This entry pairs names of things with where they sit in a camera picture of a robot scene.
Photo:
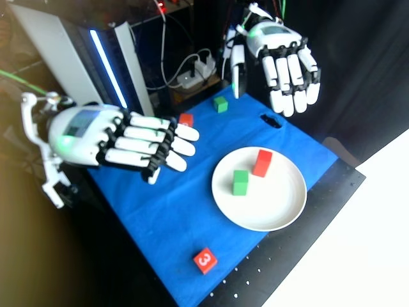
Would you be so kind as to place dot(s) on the green rectangular block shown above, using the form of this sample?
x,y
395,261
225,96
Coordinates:
x,y
240,185

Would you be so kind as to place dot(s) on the red rectangular block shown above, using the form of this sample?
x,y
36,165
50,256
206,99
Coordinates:
x,y
262,164

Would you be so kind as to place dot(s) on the white round plate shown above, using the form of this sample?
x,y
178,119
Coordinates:
x,y
274,198

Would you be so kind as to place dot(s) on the red cube with white number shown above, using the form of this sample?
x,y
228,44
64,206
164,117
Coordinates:
x,y
186,119

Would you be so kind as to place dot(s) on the green cube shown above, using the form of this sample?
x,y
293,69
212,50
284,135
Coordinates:
x,y
220,105

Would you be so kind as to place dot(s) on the blue cloth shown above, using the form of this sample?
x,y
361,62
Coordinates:
x,y
166,208

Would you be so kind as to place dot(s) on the small black object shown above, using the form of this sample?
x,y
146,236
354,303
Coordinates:
x,y
271,122

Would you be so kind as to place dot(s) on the white power strip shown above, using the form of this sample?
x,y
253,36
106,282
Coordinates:
x,y
191,80

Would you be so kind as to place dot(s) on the red cube with white three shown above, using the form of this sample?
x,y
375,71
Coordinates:
x,y
204,260

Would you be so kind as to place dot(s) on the white and black computer tower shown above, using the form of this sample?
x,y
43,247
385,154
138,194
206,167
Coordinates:
x,y
64,54

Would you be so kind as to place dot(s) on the black curtain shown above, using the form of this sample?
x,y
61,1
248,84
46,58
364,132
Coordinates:
x,y
367,64

